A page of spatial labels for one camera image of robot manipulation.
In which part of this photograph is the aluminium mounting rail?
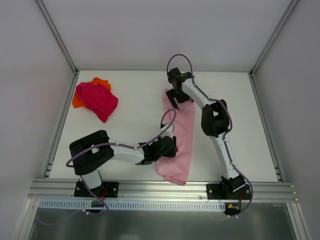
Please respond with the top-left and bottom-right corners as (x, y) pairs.
(27, 178), (299, 203)

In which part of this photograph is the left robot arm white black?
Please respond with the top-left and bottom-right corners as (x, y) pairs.
(66, 129), (178, 197)

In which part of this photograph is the magenta folded t shirt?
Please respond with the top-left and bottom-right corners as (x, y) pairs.
(75, 82), (119, 123)

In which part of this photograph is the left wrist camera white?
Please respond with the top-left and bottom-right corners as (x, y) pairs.
(161, 125), (174, 139)

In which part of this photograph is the white slotted cable duct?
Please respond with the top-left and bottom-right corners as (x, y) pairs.
(38, 199), (226, 213)

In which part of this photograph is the aluminium frame post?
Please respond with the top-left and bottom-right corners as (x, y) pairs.
(249, 0), (300, 76)
(34, 0), (78, 75)

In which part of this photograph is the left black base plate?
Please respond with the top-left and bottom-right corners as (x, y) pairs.
(73, 180), (119, 198)

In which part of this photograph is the left aluminium frame post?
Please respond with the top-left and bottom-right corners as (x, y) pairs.
(34, 0), (78, 75)

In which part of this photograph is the light pink t shirt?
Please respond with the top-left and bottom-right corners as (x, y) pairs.
(155, 100), (196, 186)

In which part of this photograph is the orange folded t shirt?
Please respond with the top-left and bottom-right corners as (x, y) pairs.
(72, 77), (112, 109)

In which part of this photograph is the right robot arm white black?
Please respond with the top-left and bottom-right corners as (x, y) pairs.
(166, 67), (246, 199)

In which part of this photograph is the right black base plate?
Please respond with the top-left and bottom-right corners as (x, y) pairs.
(206, 183), (252, 201)

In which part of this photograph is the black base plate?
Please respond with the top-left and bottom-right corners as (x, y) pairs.
(73, 180), (119, 198)
(206, 183), (252, 201)

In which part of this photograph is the right aluminium frame post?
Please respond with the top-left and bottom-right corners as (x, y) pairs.
(249, 0), (300, 76)

